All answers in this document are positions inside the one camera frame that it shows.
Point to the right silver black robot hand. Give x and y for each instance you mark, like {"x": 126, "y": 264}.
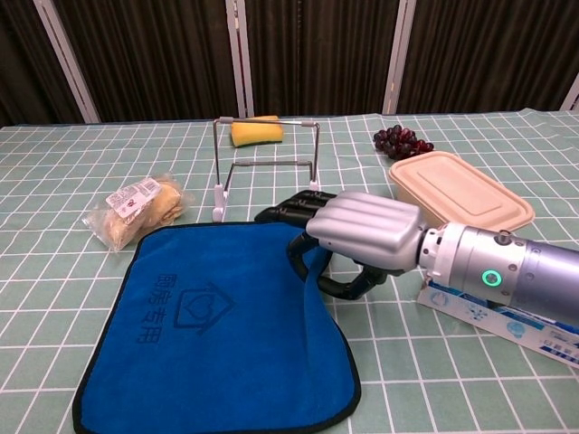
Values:
{"x": 371, "y": 230}

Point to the yellow sponge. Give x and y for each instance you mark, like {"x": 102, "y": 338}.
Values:
{"x": 258, "y": 134}

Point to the blue cloth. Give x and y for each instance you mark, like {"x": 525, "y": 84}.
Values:
{"x": 226, "y": 361}

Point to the green checkered tablecloth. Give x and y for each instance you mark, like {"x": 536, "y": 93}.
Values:
{"x": 54, "y": 181}

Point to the clear bag of yellow snacks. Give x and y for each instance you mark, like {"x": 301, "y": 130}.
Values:
{"x": 135, "y": 212}

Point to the white partition frame post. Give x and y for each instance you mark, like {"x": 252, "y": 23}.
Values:
{"x": 571, "y": 95}
{"x": 240, "y": 59}
{"x": 68, "y": 63}
{"x": 400, "y": 59}

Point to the blue white toothpaste box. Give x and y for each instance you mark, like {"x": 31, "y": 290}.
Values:
{"x": 488, "y": 318}

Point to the beige lidded lunch box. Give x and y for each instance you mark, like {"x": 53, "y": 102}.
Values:
{"x": 457, "y": 187}

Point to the dark red grape bunch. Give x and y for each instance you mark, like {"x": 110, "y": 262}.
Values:
{"x": 398, "y": 139}

